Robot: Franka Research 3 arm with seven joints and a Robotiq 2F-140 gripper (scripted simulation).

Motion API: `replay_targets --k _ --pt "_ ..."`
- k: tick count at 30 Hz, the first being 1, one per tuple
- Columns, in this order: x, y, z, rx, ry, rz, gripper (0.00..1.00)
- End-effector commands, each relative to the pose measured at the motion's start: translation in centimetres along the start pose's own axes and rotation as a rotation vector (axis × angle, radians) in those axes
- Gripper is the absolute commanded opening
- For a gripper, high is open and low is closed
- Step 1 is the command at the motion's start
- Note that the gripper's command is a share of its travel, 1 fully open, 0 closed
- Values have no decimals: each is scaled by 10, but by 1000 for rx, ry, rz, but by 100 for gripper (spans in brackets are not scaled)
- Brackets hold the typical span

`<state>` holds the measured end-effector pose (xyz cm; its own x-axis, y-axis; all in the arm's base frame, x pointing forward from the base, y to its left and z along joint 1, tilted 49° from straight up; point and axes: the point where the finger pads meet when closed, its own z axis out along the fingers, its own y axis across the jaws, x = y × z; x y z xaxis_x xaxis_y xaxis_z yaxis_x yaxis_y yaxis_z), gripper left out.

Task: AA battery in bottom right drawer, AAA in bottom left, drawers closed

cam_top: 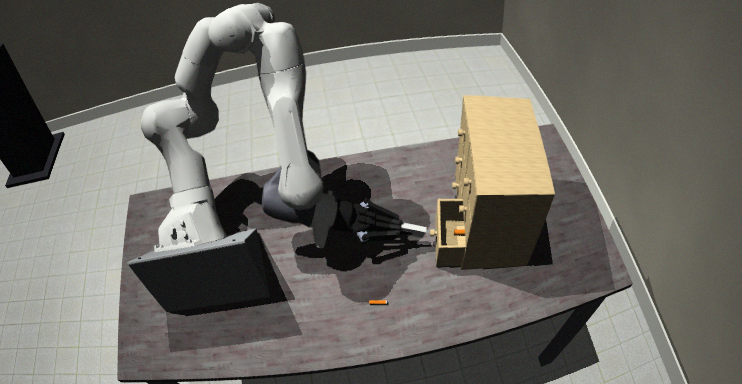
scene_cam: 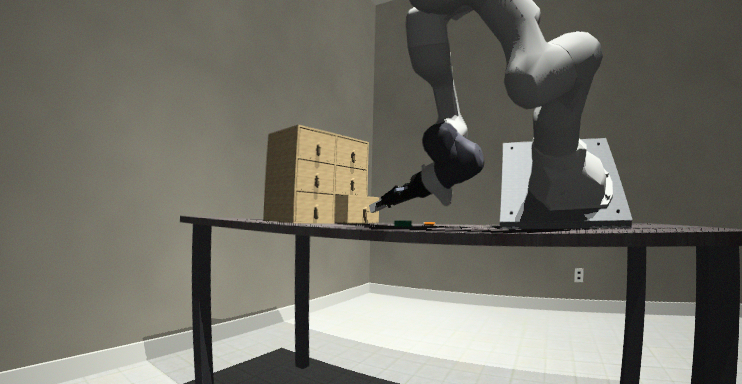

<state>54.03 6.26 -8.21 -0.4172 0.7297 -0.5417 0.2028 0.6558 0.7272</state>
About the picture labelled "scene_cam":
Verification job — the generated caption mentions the small wooden chest of drawers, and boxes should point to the small wooden chest of drawers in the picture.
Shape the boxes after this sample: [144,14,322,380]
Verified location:
[263,125,369,223]

